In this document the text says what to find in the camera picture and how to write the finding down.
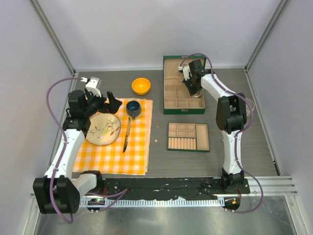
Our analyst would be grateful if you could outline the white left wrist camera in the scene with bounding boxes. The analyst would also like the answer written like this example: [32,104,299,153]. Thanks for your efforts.
[81,77,102,97]

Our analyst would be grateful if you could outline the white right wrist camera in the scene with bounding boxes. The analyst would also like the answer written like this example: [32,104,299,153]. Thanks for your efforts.
[178,65,192,81]

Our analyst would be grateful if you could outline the dark blue mug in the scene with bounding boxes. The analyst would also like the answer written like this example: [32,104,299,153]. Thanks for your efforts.
[126,100,141,119]

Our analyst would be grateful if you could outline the orange bowl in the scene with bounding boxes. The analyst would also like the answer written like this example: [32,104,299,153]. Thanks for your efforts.
[131,77,151,95]

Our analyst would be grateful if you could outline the green jewelry box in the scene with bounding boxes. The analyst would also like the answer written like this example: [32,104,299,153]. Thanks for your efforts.
[163,55,206,115]

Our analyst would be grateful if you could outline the white slotted cable duct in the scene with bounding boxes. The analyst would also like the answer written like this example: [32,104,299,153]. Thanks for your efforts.
[79,197,224,208]

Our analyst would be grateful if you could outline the orange white checkered cloth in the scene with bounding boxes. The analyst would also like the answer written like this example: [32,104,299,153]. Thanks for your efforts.
[73,98,153,175]

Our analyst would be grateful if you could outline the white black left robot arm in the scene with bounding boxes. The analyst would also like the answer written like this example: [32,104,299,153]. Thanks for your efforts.
[33,90,122,214]

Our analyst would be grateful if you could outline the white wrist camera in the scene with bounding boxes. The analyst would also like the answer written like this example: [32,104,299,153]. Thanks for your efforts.
[178,65,192,81]
[81,77,102,97]

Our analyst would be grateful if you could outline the beige bird pattern plate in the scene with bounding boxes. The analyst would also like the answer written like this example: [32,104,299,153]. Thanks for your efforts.
[86,113,121,145]

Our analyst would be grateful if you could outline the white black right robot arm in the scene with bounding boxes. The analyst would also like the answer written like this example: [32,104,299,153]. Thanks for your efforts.
[178,60,247,193]

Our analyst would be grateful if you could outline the grey striped mug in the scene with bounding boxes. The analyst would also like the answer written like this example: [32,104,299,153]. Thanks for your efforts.
[246,98,255,118]

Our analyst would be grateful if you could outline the black handled knife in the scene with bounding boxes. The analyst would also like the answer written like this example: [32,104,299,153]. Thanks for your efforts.
[122,117,131,153]

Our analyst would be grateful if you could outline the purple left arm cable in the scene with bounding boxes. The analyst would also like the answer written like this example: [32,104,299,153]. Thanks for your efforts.
[46,77,128,224]

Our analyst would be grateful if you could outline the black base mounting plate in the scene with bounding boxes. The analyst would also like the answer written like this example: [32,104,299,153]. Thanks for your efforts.
[100,177,250,201]

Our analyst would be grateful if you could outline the green jewelry tray insert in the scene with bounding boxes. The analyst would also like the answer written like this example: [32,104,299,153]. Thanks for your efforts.
[167,122,210,152]

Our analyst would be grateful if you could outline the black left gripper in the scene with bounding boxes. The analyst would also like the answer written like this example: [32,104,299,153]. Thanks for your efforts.
[83,90,121,118]

